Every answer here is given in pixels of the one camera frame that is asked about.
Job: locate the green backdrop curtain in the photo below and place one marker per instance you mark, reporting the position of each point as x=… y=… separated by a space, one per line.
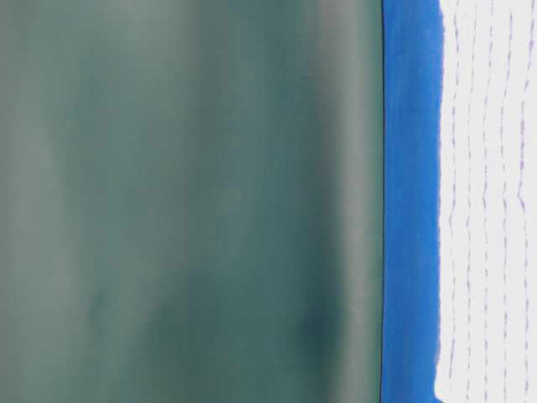
x=191 y=201

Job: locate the blue striped white towel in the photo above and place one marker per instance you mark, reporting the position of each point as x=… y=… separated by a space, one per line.
x=487 y=214

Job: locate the blue table cloth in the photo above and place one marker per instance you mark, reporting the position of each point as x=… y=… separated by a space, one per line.
x=412 y=87

